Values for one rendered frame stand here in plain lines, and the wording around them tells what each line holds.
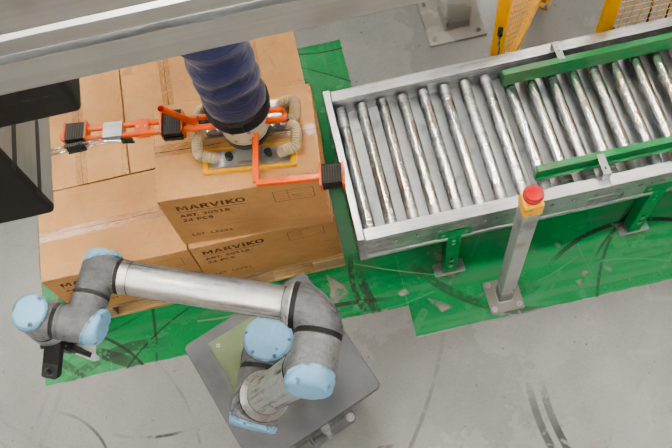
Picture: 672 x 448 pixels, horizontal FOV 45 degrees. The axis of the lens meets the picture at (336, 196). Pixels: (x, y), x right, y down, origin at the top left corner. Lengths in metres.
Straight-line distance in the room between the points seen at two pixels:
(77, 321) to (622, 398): 2.37
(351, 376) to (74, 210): 1.40
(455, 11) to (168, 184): 1.90
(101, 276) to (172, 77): 1.78
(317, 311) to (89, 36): 1.50
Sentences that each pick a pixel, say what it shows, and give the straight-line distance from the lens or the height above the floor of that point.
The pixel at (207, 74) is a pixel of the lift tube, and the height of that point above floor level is 1.50.
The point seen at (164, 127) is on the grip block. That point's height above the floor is 1.09.
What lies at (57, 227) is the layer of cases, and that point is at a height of 0.54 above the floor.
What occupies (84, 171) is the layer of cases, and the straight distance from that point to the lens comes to 3.61.
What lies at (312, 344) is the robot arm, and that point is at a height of 1.66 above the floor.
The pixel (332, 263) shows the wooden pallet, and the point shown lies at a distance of 3.70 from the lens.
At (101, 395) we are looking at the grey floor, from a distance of 3.83.
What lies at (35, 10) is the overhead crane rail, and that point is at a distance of 0.49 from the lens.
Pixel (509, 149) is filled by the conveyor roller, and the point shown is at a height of 0.55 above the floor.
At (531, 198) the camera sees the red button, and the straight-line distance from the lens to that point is 2.75.
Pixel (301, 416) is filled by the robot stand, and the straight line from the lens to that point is 2.82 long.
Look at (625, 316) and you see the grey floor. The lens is 3.78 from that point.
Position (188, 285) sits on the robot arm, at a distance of 2.02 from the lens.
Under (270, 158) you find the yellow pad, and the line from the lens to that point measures 2.92.
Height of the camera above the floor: 3.50
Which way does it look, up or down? 64 degrees down
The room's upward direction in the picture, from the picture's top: 12 degrees counter-clockwise
